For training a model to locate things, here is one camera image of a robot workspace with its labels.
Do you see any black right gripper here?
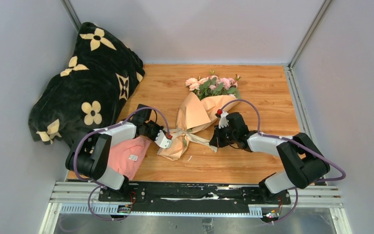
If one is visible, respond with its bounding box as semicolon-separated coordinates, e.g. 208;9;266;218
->
210;123;238;148

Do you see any beige ribbon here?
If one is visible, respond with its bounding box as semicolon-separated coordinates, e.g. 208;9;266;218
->
159;128;218;158

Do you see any green and tan wrapping paper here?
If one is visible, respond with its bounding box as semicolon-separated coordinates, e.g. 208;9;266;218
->
163;92;236;161

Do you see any pink fake rose stem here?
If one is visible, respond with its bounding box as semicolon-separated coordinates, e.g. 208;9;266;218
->
196;70;219;100
185;78;204;92
208;74;241;98

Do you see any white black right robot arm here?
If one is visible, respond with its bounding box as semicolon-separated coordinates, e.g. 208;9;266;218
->
209;110;330;204

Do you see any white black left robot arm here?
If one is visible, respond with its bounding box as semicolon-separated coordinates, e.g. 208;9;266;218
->
65;104;172;201

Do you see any black blanket with cream flowers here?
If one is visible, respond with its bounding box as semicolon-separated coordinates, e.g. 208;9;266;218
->
28;22;145;146

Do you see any pink folded cloth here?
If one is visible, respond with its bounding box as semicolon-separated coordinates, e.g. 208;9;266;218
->
108;136;151;180

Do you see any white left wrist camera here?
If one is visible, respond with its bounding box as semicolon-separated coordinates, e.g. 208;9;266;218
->
154;130;172;149

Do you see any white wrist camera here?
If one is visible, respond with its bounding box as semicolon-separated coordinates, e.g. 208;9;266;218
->
216;109;228;129
154;130;172;149

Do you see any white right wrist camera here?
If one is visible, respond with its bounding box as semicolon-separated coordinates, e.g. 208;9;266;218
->
216;109;228;129

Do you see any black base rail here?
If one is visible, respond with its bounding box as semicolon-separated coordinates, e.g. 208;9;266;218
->
51;180;342;217

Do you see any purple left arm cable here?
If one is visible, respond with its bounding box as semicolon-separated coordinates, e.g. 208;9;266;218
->
73;106;173;222

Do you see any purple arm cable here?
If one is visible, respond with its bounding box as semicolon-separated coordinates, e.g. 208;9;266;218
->
73;106;173;222
216;98;347;223

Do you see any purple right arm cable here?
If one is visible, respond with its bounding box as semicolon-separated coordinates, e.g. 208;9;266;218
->
216;98;347;223

